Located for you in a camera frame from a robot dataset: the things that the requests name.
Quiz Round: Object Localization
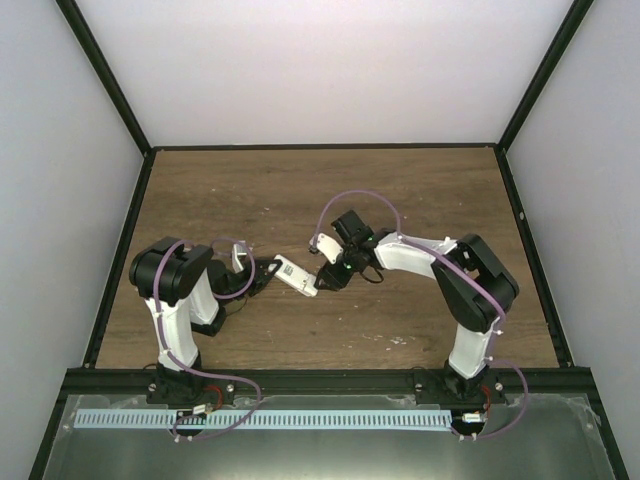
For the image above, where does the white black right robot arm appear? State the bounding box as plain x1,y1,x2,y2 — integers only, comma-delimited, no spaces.
309,210,520,403

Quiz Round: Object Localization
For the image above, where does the light blue slotted cable duct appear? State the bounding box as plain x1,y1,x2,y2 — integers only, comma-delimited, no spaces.
73,409,452,431

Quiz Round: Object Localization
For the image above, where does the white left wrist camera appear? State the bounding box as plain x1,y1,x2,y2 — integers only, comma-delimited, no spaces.
231,241,250,274

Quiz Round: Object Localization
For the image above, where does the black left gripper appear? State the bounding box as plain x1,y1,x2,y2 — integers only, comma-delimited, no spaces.
218,260,281,307

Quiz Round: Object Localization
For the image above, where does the metal front plate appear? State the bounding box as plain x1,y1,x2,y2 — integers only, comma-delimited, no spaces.
44,394,614,479

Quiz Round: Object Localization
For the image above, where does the white air conditioner remote control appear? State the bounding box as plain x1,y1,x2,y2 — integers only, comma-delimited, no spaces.
274,255,318,297

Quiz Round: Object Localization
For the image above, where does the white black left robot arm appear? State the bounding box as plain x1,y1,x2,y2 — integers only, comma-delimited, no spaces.
129,236,284,404

